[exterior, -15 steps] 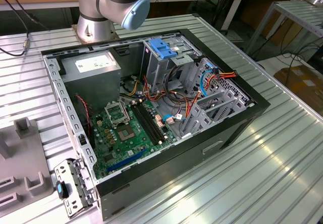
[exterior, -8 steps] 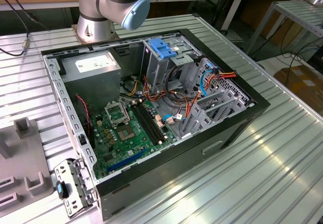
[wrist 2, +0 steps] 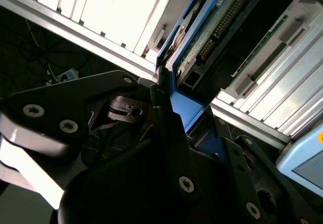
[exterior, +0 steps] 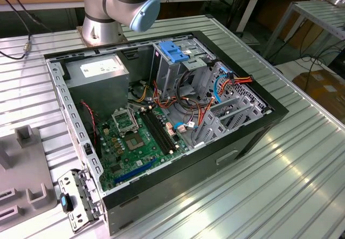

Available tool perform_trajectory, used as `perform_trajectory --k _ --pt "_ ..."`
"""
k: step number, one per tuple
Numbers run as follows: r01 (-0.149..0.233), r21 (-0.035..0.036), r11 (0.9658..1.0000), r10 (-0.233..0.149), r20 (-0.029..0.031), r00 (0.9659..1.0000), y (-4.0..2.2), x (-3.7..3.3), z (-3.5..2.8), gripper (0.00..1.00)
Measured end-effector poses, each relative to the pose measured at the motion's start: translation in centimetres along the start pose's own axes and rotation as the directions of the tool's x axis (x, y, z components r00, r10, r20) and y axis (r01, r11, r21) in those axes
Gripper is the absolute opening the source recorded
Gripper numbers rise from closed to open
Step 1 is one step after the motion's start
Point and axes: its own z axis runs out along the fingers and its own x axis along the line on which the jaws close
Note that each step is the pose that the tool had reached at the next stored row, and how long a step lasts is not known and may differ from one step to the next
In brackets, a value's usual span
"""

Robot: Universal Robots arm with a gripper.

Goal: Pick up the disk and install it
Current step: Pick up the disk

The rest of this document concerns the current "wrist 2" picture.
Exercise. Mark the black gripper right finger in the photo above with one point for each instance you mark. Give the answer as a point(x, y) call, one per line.
point(239, 168)

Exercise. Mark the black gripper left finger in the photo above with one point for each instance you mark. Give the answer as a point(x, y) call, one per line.
point(63, 95)

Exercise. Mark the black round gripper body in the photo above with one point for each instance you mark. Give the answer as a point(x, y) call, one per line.
point(126, 196)

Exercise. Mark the hard disk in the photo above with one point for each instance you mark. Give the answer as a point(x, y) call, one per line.
point(186, 108)

